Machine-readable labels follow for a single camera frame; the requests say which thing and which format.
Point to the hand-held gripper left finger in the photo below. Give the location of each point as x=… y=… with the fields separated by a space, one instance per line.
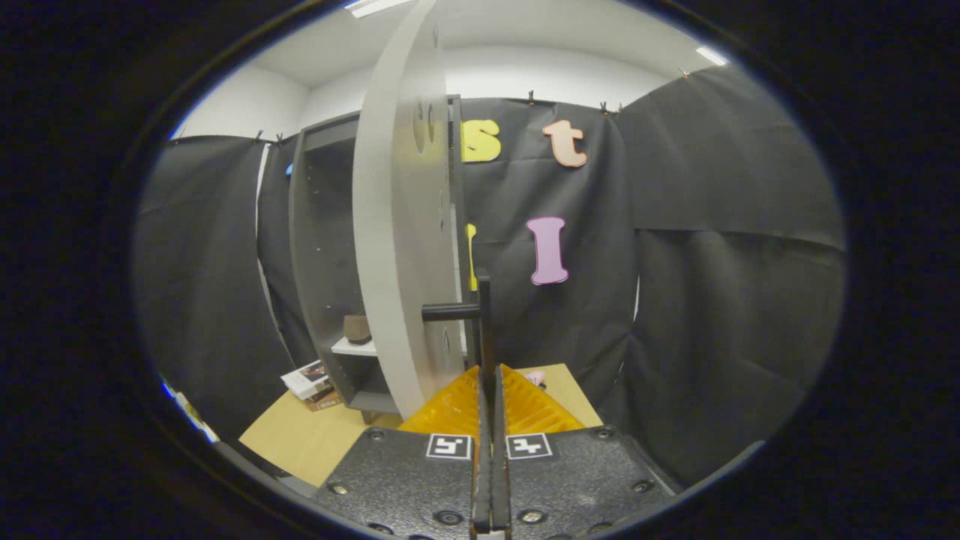
x=405 y=480

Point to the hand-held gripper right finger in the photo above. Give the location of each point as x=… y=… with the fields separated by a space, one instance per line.
x=585 y=480

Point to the brown fuzzy shoe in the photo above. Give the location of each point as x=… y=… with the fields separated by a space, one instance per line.
x=357 y=330

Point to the dark grey shoe cabinet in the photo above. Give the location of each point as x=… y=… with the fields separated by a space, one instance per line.
x=315 y=225

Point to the brown magazine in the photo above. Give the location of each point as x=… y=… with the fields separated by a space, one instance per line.
x=326 y=401

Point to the green and pink plush toy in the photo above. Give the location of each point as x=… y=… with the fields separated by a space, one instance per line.
x=535 y=377

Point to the pale clutter pile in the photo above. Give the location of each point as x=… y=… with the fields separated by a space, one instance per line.
x=195 y=416

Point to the black backdrop cloth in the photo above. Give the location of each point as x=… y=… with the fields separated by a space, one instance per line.
x=712 y=300

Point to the small ceiling light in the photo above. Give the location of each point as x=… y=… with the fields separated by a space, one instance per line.
x=711 y=56

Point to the long ceiling light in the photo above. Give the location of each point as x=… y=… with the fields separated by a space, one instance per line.
x=375 y=7

